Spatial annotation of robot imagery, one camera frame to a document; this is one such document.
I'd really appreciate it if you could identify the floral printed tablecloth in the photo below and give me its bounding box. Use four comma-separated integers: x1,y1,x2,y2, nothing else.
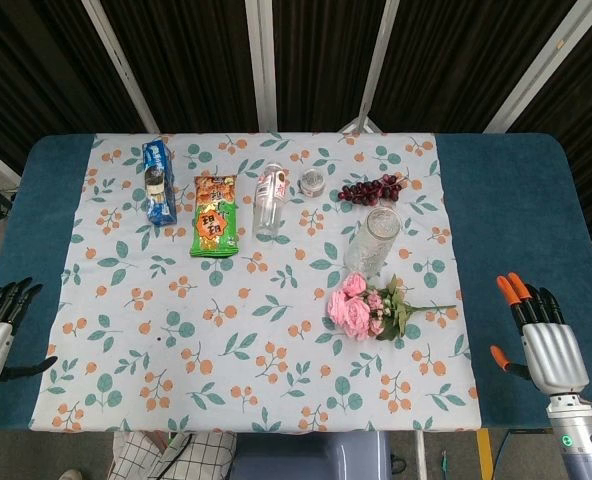
29,131,480,434

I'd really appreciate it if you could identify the clear plastic water bottle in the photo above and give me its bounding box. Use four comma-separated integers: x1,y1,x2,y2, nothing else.
252,161,291,238

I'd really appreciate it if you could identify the blue table cover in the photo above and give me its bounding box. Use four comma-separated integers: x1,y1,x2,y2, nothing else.
0,131,592,434

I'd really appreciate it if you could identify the pink rose bouquet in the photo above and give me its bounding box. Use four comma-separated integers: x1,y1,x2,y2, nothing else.
327,272,457,342

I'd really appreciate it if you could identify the clear glass jar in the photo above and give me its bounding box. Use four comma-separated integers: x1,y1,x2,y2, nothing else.
344,206,402,277

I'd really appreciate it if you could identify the small round tin can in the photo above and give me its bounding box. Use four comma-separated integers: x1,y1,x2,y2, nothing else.
298,169,327,197

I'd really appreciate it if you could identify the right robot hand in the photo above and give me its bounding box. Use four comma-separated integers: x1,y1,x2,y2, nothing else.
490,272,591,397

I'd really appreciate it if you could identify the white checkered cloth bag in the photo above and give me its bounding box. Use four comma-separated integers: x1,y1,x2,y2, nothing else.
106,430,238,480

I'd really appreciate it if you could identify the white metal frame stand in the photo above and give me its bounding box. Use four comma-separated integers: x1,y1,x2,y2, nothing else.
336,102,383,135

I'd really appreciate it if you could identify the blue cookie box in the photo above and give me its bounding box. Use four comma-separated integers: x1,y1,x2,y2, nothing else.
141,139,179,227

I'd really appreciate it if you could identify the green orange snack bag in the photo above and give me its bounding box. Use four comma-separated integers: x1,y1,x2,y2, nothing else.
190,174,240,259

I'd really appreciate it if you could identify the blue grey plastic stool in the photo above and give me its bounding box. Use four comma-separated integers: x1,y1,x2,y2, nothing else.
231,431,393,480

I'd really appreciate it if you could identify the artificial dark grape bunch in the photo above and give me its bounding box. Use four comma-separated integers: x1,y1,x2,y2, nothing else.
337,173,407,208

